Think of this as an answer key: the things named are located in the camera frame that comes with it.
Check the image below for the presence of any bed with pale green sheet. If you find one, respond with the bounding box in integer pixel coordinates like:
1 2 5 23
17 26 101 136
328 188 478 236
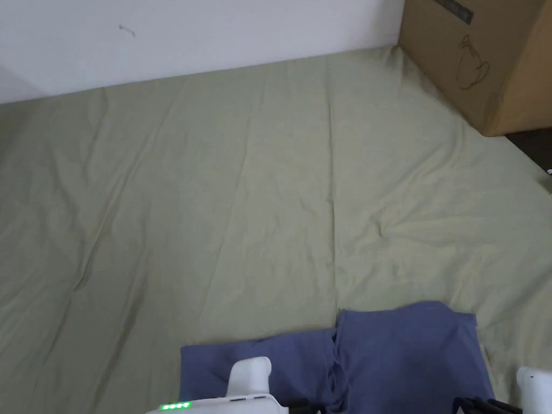
0 44 552 414

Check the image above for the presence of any dark blue shirt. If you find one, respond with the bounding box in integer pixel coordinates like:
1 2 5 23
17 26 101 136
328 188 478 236
180 301 496 414

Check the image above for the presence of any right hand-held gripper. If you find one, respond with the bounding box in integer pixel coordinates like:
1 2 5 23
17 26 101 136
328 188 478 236
456 366 552 414

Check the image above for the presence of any brown cardboard carton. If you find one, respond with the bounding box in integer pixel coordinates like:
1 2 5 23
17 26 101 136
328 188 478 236
397 0 552 137

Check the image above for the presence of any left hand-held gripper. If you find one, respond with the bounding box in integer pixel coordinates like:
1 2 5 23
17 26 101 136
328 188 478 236
146 355 321 414

